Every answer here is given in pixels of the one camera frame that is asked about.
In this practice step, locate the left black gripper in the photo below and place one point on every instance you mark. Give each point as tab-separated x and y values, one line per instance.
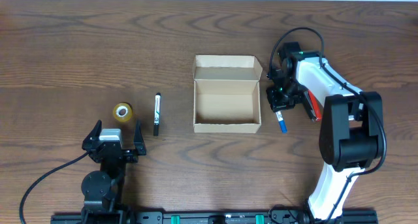
112	152

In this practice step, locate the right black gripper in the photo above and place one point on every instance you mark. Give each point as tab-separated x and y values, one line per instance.
279	103

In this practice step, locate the blue whiteboard marker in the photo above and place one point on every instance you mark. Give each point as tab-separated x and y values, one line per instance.
281	122

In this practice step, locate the red stapler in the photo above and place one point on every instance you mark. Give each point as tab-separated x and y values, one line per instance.
311	106

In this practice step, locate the green black whiteboard marker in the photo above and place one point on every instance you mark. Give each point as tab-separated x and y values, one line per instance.
157	109

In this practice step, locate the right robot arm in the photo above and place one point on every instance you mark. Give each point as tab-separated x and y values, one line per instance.
352	139

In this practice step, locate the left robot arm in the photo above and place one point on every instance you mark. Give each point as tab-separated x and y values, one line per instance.
102	189

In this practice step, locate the yellow tape roll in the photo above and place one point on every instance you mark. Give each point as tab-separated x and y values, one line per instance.
122	112

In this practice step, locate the open cardboard box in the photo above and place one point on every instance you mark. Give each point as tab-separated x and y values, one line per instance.
226	94

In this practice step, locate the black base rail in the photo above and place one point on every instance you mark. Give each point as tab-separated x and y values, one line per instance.
271	217

